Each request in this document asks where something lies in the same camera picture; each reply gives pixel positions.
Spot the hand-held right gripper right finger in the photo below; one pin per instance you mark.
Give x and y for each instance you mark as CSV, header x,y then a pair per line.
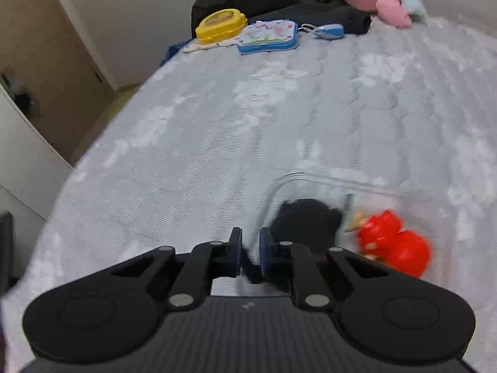
x,y
266,254

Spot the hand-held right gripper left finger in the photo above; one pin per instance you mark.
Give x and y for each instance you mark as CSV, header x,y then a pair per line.
x,y
235,250

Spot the black plush toy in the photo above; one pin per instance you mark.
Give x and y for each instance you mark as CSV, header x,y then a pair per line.
x,y
306,221

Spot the clear glass divided container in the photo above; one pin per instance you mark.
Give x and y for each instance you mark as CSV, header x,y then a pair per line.
x,y
310,184

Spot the red hooded figurine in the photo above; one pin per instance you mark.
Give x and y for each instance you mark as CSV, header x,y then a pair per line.
x,y
392,241

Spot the dark blue cloth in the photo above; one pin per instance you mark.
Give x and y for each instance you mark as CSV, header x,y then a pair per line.
x,y
174,52

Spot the cream patterned cloth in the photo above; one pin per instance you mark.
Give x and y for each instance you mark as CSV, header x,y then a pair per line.
x,y
202,46

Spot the blue printed tin case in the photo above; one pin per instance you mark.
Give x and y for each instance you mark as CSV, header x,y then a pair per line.
x,y
268,37

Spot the white cabinet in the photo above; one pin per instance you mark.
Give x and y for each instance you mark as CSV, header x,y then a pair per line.
x,y
27,163

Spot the small yellow lidded container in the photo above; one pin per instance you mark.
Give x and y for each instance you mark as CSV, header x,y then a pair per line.
x,y
219,25

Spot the black cloth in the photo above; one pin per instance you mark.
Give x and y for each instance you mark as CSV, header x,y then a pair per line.
x,y
279,0

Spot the brown wooden door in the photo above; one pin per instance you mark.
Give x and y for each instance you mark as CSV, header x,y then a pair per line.
x,y
50,46

